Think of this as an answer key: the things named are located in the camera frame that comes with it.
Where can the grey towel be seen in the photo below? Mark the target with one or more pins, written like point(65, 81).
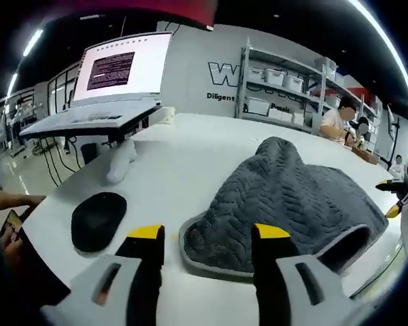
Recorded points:
point(275, 190)

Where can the open laptop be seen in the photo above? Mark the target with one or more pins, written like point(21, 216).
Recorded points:
point(122, 68)

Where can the wooden tray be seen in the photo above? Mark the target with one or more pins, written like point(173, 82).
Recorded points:
point(365, 155)

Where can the monitor on black stand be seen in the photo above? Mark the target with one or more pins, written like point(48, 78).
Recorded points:
point(392, 136)

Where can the black oval pad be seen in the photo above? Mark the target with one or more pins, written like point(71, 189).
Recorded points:
point(98, 220)

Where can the white plush cloth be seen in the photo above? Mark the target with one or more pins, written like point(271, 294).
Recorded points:
point(120, 163)

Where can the grey metal shelf rack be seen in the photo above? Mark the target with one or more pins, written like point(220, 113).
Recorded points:
point(279, 120)

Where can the ceiling light strip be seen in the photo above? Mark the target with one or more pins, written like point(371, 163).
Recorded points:
point(32, 42)
point(12, 84)
point(391, 44)

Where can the white paper cup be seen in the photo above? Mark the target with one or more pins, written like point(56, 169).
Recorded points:
point(167, 116)

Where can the metal shelf with white bins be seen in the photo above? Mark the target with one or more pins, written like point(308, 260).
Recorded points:
point(272, 76)

